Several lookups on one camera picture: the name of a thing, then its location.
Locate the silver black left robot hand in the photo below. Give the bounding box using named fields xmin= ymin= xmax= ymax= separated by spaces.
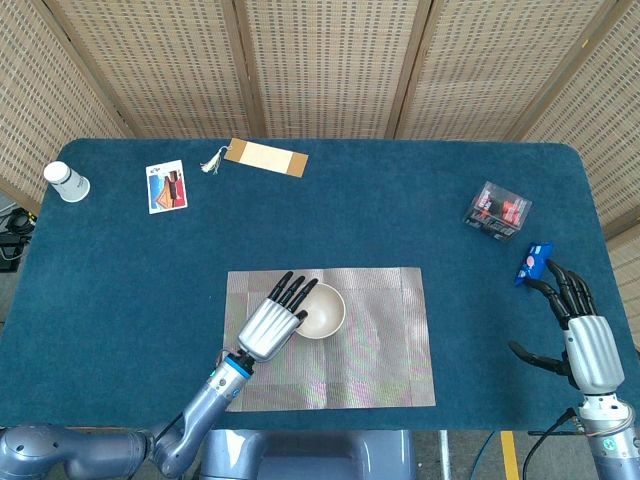
xmin=235 ymin=271 xmax=320 ymax=363

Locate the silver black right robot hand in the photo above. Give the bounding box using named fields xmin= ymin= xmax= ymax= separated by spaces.
xmin=508 ymin=258 xmax=626 ymax=392

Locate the beige ribbed bowl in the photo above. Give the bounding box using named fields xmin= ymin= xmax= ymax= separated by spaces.
xmin=294 ymin=282 xmax=347 ymax=340

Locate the silver woven placemat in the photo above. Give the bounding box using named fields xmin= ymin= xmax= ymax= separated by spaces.
xmin=223 ymin=266 xmax=437 ymax=413

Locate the blue snack packet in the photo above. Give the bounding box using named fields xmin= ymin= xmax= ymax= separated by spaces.
xmin=513 ymin=241 xmax=554 ymax=288

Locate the blue-grey robot torso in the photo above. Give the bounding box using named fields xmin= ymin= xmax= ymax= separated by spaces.
xmin=198 ymin=428 xmax=419 ymax=480

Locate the clear box of black-red clips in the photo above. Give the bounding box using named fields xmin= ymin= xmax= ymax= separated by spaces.
xmin=462 ymin=180 xmax=533 ymax=245

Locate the brown cream bookmark with tassel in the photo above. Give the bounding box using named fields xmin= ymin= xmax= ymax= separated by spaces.
xmin=200 ymin=138 xmax=310 ymax=179

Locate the colourful picture card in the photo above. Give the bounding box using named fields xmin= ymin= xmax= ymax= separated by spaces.
xmin=145 ymin=159 xmax=189 ymax=211

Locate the grey metal table leg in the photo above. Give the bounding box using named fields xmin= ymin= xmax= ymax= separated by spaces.
xmin=438 ymin=430 xmax=452 ymax=480

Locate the white paper cup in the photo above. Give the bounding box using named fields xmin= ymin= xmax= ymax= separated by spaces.
xmin=42 ymin=160 xmax=92 ymax=204

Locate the black equipment on floor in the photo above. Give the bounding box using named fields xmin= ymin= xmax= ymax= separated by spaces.
xmin=0 ymin=207 xmax=36 ymax=274

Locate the woven wooden folding screen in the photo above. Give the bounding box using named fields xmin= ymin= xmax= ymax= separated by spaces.
xmin=0 ymin=0 xmax=640 ymax=351

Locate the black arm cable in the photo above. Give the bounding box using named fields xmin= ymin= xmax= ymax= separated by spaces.
xmin=522 ymin=407 xmax=579 ymax=480

